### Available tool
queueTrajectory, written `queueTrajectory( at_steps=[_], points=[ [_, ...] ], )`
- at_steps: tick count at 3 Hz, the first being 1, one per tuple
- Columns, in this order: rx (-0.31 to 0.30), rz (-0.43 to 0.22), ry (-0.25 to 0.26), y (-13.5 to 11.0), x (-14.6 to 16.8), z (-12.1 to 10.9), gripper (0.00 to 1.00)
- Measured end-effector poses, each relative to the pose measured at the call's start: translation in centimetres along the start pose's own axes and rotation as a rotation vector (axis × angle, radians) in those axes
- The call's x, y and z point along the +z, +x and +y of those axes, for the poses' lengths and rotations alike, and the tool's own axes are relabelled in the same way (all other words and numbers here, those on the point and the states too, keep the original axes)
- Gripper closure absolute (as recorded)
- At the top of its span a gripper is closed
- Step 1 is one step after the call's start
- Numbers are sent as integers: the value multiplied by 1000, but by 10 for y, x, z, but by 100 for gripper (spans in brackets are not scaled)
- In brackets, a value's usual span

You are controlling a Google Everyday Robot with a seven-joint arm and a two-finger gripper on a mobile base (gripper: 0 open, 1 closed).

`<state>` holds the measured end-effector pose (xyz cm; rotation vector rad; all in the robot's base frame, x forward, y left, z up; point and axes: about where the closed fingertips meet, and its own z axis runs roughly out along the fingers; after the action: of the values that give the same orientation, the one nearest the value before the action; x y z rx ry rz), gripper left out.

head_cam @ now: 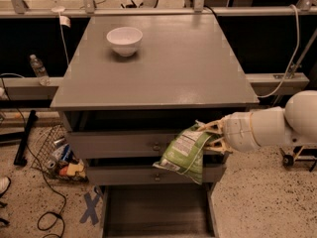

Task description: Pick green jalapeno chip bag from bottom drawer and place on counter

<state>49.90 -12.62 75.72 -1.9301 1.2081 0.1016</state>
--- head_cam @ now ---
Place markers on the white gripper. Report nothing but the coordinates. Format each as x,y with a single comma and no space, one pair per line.
238,131

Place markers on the green jalapeno chip bag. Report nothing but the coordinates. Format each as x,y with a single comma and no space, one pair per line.
184,155

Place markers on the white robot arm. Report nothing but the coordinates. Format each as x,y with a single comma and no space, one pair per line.
291,126

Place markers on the top grey drawer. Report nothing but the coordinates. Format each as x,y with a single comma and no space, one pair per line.
120,144

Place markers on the grey drawer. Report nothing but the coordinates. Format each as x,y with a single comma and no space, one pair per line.
120,144
158,211
126,175

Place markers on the middle grey drawer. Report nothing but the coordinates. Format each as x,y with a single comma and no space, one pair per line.
126,175

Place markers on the grey drawer cabinet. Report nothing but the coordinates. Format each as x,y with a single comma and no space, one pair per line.
184,71

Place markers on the bottom grey drawer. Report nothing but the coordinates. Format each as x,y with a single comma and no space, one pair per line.
158,211

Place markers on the wheeled cart base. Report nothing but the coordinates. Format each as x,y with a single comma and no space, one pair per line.
300,154

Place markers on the white ceramic bowl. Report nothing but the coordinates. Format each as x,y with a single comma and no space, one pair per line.
125,41

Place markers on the clear plastic water bottle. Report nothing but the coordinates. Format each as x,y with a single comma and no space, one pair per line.
39,70

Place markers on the black bar on floor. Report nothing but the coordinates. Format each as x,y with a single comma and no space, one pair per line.
20,159

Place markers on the white shoe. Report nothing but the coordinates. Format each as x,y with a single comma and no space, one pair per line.
4,185

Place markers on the metal rail frame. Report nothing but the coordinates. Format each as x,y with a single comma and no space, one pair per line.
158,10

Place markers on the wire basket with items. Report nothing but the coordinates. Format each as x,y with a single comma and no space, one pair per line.
56,160

